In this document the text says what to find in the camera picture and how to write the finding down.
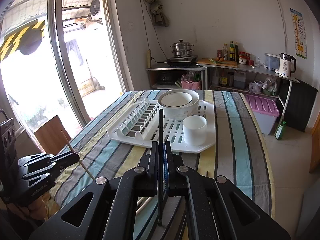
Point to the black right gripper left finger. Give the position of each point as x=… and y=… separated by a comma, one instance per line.
x=105, y=209

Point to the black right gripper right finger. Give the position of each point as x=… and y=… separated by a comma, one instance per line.
x=216, y=208

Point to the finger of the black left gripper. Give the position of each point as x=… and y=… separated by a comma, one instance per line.
x=64, y=160

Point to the black chopstick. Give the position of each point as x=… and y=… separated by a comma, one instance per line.
x=160, y=169

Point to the metal kitchen shelf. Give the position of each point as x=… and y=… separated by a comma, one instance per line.
x=247, y=79

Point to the wooden box by window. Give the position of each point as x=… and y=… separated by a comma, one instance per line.
x=52, y=136

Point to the white cup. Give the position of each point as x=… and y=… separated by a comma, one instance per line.
x=194, y=130

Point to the green glass bottle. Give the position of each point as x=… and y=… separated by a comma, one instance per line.
x=280, y=130

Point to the pink lid storage box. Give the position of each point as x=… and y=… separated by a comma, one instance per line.
x=265, y=111

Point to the large white bowl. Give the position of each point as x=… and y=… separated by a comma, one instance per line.
x=179, y=104

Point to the pink plastic basket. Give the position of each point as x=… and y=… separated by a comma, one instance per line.
x=191, y=85

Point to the black panel beside shelf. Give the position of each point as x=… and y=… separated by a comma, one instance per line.
x=301, y=101

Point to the wooden cutting board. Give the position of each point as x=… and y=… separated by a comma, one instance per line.
x=215, y=62

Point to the black induction cooker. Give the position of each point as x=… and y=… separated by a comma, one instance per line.
x=181, y=62

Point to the green label oil bottle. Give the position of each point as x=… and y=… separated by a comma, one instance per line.
x=231, y=52

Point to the dark sauce bottle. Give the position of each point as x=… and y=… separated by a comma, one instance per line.
x=236, y=52

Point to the clear plastic container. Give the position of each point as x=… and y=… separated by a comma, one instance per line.
x=272, y=61

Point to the stainless steel steamer pot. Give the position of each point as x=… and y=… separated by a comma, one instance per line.
x=182, y=49

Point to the white electric kettle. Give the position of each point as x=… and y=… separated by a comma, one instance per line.
x=287, y=65

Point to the hanging green cloth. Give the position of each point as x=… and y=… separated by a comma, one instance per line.
x=158, y=18

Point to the giraffe height chart poster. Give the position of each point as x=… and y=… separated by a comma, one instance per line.
x=300, y=34

